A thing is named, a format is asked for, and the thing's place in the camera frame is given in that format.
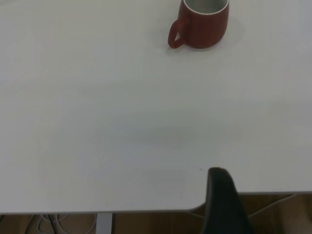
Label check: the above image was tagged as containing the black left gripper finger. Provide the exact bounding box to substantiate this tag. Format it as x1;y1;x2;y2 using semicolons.
201;167;255;234

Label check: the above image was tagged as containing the red ceramic mug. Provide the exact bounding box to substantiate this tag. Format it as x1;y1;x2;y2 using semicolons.
167;0;230;50

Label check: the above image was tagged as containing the grey metal table leg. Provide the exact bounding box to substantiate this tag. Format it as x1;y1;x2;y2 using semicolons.
96;213;113;234

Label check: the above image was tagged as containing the white cable bundle under table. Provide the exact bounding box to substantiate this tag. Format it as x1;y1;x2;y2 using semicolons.
28;213;97;234

